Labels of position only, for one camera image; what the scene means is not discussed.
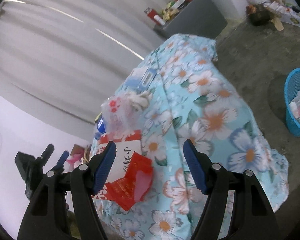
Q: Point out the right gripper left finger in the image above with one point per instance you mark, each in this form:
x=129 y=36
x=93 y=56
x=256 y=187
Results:
x=46 y=214

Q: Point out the dark clutter pile floor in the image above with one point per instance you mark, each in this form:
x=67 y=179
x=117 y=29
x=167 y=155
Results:
x=258 y=15

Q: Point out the clear plastic wrapper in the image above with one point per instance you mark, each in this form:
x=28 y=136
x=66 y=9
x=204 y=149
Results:
x=124 y=111

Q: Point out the blue white tissue box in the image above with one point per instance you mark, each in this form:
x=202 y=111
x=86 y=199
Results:
x=140 y=79

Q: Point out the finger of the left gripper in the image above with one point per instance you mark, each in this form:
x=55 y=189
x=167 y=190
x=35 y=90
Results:
x=59 y=167
x=46 y=154

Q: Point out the Pepsi plastic bottle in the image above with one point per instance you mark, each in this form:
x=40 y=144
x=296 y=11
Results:
x=99 y=128

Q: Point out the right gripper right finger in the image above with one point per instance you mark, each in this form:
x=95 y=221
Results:
x=252 y=214

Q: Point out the red white food bag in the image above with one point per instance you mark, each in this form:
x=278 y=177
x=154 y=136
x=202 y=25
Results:
x=125 y=148

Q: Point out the red thermos bottle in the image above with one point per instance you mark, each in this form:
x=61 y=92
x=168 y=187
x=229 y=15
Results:
x=150 y=12

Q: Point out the red paper packet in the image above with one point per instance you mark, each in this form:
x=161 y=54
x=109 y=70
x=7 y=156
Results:
x=136 y=183

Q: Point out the white small bottle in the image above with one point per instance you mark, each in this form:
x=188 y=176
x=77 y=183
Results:
x=159 y=20

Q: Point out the floral blue bed sheet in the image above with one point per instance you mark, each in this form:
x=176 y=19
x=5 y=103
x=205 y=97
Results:
x=189 y=99

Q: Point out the grey bedside cabinet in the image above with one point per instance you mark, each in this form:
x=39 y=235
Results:
x=199 y=17

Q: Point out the white floral cloth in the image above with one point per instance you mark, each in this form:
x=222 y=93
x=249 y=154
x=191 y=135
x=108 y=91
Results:
x=285 y=14

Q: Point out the blue plastic trash basket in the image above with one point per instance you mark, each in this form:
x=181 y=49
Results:
x=292 y=100

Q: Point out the grey window curtain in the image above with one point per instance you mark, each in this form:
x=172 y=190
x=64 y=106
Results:
x=60 y=59

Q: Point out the yellow snack wrappers pile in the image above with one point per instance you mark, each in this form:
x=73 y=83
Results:
x=169 y=11

